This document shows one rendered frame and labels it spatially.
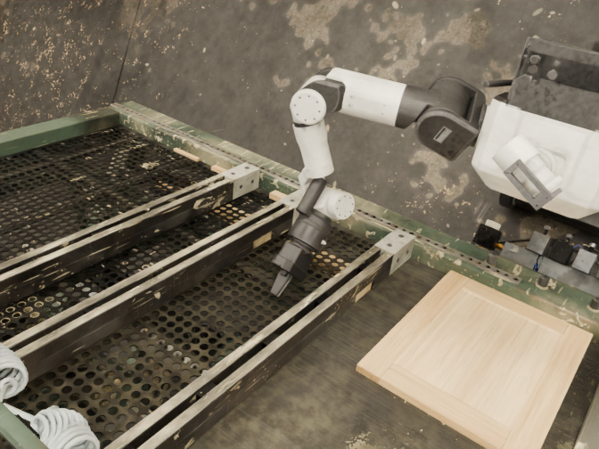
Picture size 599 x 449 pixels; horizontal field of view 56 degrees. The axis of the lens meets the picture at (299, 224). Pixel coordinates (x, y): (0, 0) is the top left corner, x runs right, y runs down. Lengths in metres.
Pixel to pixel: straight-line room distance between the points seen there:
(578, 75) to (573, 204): 0.23
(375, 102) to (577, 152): 0.39
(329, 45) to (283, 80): 0.29
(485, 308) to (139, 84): 2.70
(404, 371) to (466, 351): 0.17
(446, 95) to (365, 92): 0.16
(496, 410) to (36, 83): 3.78
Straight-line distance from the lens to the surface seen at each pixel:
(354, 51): 2.94
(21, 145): 2.15
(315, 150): 1.30
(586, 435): 1.26
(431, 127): 1.19
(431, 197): 2.58
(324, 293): 1.33
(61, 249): 1.46
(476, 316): 1.47
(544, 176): 1.05
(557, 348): 1.46
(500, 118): 1.16
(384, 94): 1.21
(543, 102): 1.14
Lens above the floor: 2.45
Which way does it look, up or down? 61 degrees down
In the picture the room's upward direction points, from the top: 71 degrees counter-clockwise
